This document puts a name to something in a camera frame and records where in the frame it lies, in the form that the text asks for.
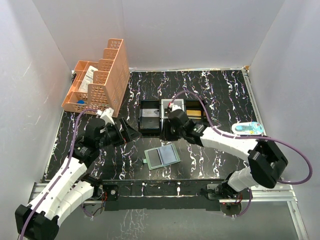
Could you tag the gold card in black bin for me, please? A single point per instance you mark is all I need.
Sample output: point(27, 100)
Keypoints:
point(194, 114)

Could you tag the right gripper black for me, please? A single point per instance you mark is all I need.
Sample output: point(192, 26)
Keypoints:
point(165, 135)

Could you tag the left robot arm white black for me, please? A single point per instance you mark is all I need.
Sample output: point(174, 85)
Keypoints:
point(70, 170)

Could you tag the peach plastic desk organizer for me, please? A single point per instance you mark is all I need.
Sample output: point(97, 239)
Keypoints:
point(109, 81)

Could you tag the white plastic bin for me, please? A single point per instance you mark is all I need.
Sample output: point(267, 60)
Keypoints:
point(164, 108)

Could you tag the black bin with white card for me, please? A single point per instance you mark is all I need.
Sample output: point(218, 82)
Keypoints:
point(149, 126)

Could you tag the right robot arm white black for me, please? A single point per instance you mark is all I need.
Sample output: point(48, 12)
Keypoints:
point(266, 162)

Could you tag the green card holder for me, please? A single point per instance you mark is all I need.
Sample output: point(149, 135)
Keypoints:
point(168, 155)

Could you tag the white card with magnetic stripe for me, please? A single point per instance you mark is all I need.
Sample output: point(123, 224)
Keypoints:
point(150, 113)

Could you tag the white paper packet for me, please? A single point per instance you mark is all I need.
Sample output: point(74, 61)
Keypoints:
point(87, 79)

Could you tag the black bin with gold card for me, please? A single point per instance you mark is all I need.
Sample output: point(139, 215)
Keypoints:
point(194, 104)

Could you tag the blue small object in organizer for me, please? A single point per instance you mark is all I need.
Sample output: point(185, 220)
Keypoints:
point(81, 102)

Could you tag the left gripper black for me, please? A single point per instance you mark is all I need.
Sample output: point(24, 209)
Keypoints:
point(128, 133)

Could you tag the blue white oval package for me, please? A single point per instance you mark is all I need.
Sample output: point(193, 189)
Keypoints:
point(248, 128)

